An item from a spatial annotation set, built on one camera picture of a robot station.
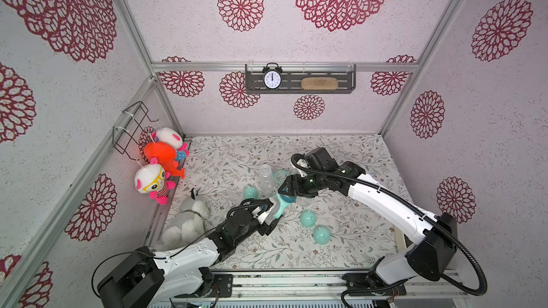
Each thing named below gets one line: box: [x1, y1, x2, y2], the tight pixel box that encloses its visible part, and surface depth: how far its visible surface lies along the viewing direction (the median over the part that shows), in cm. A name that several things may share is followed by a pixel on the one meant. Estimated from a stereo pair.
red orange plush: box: [144, 141, 186, 180], surface depth 92 cm
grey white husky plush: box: [159, 187, 212, 249], surface depth 80 cm
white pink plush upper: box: [151, 126, 190, 152], surface depth 96 cm
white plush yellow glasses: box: [134, 156, 177, 206], surface depth 82 cm
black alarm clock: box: [261, 62, 284, 91], surface depth 92 cm
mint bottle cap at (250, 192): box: [243, 185, 260, 200], surface depth 97 cm
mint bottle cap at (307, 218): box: [299, 209, 317, 228], surface depth 89 cm
